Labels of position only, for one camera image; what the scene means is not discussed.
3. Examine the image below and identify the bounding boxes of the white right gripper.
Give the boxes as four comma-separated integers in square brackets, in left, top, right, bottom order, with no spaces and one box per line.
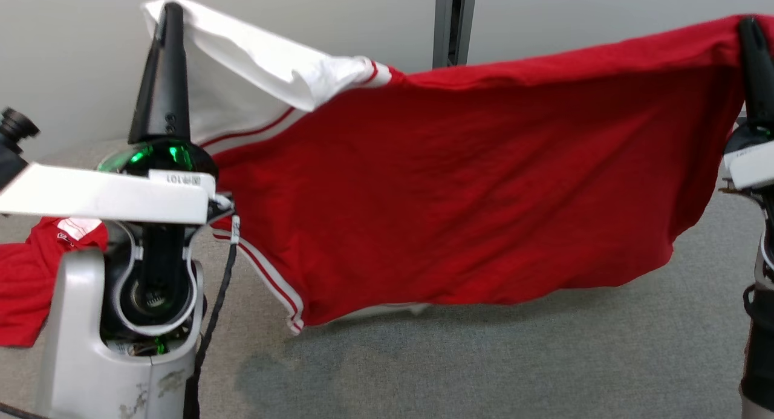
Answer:
[723,17,774,193]

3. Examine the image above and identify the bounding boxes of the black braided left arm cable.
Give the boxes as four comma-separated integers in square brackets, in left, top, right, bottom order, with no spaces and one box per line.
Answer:
[181,195,239,419]

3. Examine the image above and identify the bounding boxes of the red shorts with black lettering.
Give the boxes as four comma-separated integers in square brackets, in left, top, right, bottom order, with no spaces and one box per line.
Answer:
[0,216,111,348]

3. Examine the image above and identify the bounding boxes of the grey partition post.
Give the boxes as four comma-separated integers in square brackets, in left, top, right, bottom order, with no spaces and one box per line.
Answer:
[432,0,478,69]

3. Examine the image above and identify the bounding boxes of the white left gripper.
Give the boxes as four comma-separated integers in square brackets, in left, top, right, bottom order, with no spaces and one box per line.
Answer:
[0,2,220,226]

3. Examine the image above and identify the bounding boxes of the red and white shirt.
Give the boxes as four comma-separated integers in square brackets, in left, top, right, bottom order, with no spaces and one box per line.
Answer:
[142,0,774,336]

